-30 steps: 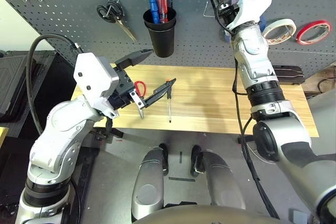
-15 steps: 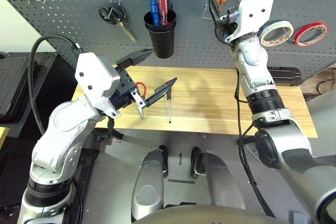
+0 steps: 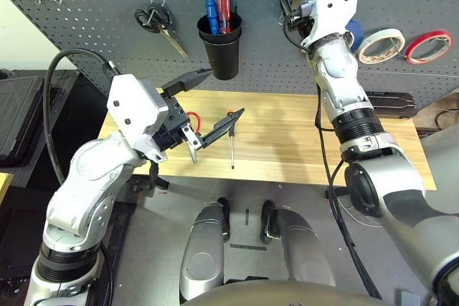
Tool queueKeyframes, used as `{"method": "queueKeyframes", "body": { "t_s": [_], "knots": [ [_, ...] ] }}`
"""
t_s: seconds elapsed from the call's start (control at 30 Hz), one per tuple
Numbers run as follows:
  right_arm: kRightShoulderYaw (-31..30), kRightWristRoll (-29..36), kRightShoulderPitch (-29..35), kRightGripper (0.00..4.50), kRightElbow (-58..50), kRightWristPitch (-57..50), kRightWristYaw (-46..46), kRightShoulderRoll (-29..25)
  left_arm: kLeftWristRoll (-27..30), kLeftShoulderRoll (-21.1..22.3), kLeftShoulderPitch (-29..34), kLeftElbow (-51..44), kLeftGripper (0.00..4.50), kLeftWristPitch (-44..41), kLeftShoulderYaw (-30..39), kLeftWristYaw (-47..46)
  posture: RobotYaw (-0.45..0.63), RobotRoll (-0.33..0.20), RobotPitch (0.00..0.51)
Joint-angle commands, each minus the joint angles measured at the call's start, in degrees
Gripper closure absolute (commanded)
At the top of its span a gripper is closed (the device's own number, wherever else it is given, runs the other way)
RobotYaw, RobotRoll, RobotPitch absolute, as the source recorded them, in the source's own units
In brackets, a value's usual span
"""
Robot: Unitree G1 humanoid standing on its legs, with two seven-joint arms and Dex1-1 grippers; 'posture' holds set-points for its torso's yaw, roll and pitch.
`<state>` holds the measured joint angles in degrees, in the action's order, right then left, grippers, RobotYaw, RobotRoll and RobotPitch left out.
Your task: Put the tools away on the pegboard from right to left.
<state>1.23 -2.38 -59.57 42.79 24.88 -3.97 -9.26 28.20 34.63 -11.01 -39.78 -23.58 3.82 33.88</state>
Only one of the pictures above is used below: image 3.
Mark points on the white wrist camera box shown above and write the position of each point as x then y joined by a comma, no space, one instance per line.
333,1
132,109

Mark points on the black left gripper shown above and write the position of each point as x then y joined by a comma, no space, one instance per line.
175,123

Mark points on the long black floor tape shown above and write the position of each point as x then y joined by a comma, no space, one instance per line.
249,247

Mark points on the orange black screwdriver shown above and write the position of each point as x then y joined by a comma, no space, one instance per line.
232,148

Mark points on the yellow wooden side table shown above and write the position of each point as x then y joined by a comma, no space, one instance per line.
5,187

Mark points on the white tape roll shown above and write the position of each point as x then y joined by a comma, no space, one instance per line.
380,33

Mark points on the black plastic cup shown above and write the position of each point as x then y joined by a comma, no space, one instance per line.
222,58

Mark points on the black ribbed storage case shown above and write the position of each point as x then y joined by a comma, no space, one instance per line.
21,112

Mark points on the black robot right foot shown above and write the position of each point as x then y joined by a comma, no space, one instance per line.
267,223

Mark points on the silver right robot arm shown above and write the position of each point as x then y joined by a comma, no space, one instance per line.
344,87

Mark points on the black tool case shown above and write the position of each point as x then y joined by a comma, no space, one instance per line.
394,105

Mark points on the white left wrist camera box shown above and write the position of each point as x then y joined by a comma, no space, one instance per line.
132,109

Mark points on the blue tape roll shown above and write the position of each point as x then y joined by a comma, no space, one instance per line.
355,32

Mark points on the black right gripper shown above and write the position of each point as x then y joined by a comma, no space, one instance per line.
301,24

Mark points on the silver robot left leg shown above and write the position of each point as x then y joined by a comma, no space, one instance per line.
201,256

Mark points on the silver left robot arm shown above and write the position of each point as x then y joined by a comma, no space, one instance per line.
89,177

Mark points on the black metal table leg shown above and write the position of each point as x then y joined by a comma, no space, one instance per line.
157,182
335,192

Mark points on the silver robot right leg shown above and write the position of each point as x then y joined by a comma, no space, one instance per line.
305,248

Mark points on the short black floor tape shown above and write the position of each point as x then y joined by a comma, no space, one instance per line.
247,217

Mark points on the grey robot torso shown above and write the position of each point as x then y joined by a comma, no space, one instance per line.
287,293

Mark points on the silver robot leg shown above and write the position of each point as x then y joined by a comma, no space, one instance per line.
201,256
305,248

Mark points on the light grey panel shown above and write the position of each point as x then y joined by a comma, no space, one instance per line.
443,162

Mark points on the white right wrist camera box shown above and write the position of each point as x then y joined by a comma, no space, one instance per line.
333,1

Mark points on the red tape roll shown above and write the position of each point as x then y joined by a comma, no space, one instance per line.
412,57

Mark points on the grey floor box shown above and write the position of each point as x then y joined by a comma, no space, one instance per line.
409,299

